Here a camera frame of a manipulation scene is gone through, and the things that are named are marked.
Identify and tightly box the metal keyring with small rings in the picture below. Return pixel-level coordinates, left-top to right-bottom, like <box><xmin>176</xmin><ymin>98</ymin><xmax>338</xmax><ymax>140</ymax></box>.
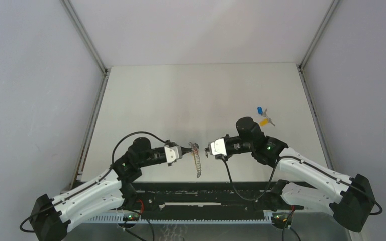
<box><xmin>189</xmin><ymin>142</ymin><xmax>202</xmax><ymax>178</ymax></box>

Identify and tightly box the blue key tag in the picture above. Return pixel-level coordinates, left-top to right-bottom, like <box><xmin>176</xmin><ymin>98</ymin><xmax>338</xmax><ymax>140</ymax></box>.
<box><xmin>257</xmin><ymin>107</ymin><xmax>264</xmax><ymax>115</ymax></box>

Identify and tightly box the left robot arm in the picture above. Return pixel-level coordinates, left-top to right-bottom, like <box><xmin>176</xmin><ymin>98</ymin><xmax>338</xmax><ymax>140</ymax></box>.
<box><xmin>27</xmin><ymin>137</ymin><xmax>198</xmax><ymax>240</ymax></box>

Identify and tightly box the right aluminium frame post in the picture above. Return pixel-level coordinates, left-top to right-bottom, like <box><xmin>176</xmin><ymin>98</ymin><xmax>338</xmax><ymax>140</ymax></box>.
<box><xmin>297</xmin><ymin>0</ymin><xmax>370</xmax><ymax>241</ymax></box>

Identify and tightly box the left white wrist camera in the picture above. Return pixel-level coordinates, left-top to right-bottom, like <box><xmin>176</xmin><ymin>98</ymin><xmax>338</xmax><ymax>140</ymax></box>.
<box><xmin>164</xmin><ymin>145</ymin><xmax>183</xmax><ymax>166</ymax></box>

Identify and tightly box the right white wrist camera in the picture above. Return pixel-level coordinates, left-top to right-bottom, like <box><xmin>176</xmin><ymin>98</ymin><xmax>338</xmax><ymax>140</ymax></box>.
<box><xmin>208</xmin><ymin>138</ymin><xmax>227</xmax><ymax>159</ymax></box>

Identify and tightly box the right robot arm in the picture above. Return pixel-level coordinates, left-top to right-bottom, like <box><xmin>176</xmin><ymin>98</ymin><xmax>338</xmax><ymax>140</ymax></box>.
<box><xmin>205</xmin><ymin>117</ymin><xmax>382</xmax><ymax>232</ymax></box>

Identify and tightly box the yellow key tag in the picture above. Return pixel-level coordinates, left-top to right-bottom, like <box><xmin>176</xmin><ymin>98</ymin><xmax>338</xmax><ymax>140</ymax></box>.
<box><xmin>259</xmin><ymin>117</ymin><xmax>276</xmax><ymax>126</ymax></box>

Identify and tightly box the left camera cable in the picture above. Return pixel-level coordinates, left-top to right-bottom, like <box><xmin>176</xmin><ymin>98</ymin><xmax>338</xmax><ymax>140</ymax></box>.
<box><xmin>19</xmin><ymin>131</ymin><xmax>170</xmax><ymax>233</ymax></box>

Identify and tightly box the camera cable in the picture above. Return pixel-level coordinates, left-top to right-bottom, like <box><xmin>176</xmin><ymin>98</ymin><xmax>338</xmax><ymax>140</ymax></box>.
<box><xmin>221</xmin><ymin>154</ymin><xmax>383</xmax><ymax>216</ymax></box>
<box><xmin>19</xmin><ymin>131</ymin><xmax>170</xmax><ymax>233</ymax></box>

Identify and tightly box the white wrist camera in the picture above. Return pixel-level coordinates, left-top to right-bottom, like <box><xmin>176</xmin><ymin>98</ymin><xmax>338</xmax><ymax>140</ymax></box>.
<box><xmin>208</xmin><ymin>138</ymin><xmax>227</xmax><ymax>159</ymax></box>
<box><xmin>164</xmin><ymin>145</ymin><xmax>183</xmax><ymax>166</ymax></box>

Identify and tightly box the aluminium frame post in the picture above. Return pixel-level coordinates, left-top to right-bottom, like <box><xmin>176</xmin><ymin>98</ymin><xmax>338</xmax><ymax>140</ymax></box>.
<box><xmin>46</xmin><ymin>1</ymin><xmax>106</xmax><ymax>196</ymax></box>
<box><xmin>297</xmin><ymin>0</ymin><xmax>370</xmax><ymax>241</ymax></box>

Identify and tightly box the white cable duct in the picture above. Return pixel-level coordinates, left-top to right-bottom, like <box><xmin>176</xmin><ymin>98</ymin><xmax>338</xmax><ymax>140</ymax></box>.
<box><xmin>65</xmin><ymin>212</ymin><xmax>280</xmax><ymax>224</ymax></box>

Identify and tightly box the right camera cable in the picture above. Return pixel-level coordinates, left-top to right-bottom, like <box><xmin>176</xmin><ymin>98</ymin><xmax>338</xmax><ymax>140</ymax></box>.
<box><xmin>221</xmin><ymin>154</ymin><xmax>383</xmax><ymax>216</ymax></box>

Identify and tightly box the left aluminium frame post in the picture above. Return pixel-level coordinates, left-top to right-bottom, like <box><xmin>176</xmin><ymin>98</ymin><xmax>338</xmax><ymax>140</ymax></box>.
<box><xmin>46</xmin><ymin>1</ymin><xmax>106</xmax><ymax>196</ymax></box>

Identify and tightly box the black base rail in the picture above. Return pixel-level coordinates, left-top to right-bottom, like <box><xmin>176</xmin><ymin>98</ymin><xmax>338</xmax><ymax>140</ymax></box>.
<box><xmin>121</xmin><ymin>182</ymin><xmax>291</xmax><ymax>221</ymax></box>

